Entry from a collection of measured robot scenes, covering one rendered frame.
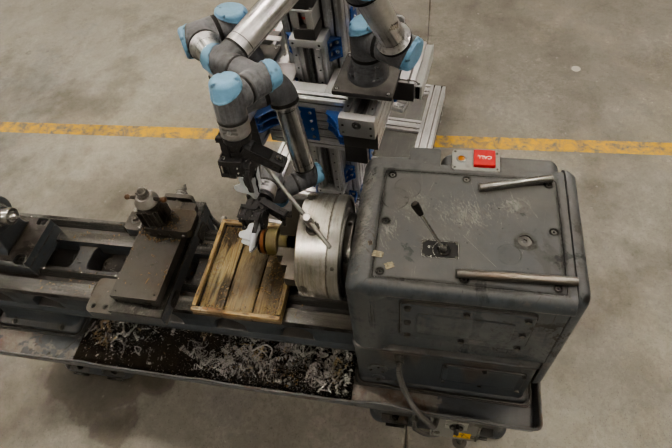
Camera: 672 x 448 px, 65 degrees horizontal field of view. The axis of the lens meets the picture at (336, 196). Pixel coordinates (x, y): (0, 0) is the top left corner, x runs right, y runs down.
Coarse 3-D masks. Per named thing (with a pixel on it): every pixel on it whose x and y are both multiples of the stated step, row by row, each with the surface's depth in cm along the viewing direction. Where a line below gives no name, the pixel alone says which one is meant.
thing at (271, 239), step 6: (270, 228) 161; (276, 228) 161; (258, 234) 160; (264, 234) 160; (270, 234) 159; (276, 234) 158; (258, 240) 160; (264, 240) 159; (270, 240) 158; (276, 240) 158; (282, 240) 159; (288, 240) 164; (258, 246) 160; (264, 246) 160; (270, 246) 158; (276, 246) 158; (282, 246) 159; (288, 246) 163; (264, 252) 161; (270, 252) 160; (276, 252) 158
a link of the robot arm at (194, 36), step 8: (208, 16) 188; (184, 24) 186; (192, 24) 185; (200, 24) 185; (208, 24) 185; (184, 32) 183; (192, 32) 182; (200, 32) 181; (208, 32) 182; (216, 32) 186; (184, 40) 183; (192, 40) 181; (200, 40) 180; (208, 40) 179; (216, 40) 183; (184, 48) 184; (192, 48) 182; (200, 48) 178; (192, 56) 185; (208, 72) 173; (264, 96) 160; (256, 104) 160; (264, 104) 162; (248, 112) 162
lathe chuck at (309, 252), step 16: (304, 208) 149; (320, 208) 148; (304, 224) 146; (320, 224) 145; (304, 240) 144; (320, 240) 144; (304, 256) 144; (320, 256) 144; (304, 272) 146; (320, 272) 145; (320, 288) 148
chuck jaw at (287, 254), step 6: (282, 252) 157; (288, 252) 157; (282, 258) 156; (288, 258) 155; (282, 264) 154; (288, 264) 154; (282, 270) 157; (288, 270) 153; (288, 276) 152; (288, 282) 153; (294, 282) 152; (300, 288) 151; (306, 288) 151
